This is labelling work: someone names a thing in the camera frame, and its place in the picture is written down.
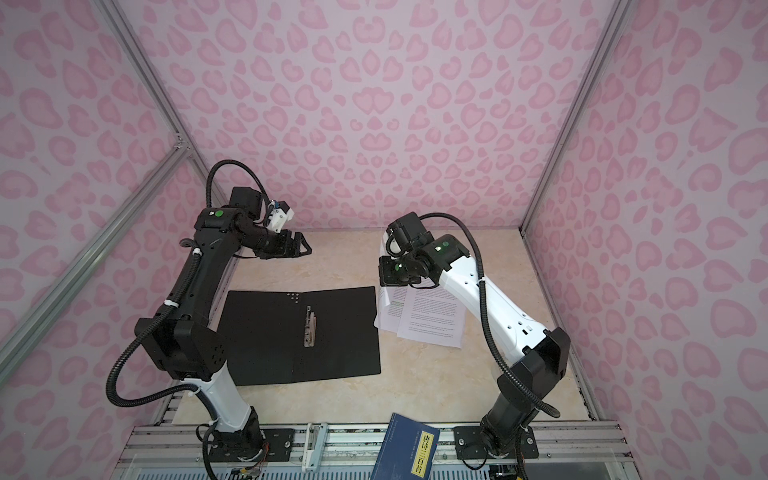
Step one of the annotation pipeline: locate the white black file folder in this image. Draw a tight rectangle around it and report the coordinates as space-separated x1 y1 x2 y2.
217 286 381 386

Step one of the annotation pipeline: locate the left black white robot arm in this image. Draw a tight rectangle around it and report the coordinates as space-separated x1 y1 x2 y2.
135 187 312 461

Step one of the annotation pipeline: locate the metal folder clip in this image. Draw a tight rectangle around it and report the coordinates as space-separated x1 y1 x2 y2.
303 306 317 348

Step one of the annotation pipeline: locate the blue book yellow label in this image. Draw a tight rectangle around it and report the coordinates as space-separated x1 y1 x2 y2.
371 413 440 480

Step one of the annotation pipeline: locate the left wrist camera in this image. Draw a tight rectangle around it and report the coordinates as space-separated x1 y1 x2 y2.
265 200 295 233

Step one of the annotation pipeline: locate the aluminium diagonal frame bar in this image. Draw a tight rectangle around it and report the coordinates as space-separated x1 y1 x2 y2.
1 146 187 384

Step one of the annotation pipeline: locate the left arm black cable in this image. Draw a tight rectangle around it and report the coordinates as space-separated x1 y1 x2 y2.
105 158 271 480

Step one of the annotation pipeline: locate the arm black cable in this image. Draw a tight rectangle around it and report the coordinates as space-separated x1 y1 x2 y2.
105 158 271 480
418 211 562 480

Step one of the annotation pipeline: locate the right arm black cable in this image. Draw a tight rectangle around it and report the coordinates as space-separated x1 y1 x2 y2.
418 211 562 480

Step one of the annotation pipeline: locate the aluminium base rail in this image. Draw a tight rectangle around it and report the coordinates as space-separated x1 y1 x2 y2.
111 421 640 479

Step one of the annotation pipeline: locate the left aluminium corner post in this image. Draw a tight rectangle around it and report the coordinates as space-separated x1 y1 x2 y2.
92 1 209 215

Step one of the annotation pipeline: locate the aluminium corner post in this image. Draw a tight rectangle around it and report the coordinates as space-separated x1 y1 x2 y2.
92 1 209 215
519 0 638 239

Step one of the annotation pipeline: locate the right aluminium corner post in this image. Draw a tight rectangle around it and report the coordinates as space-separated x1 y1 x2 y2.
519 0 638 239

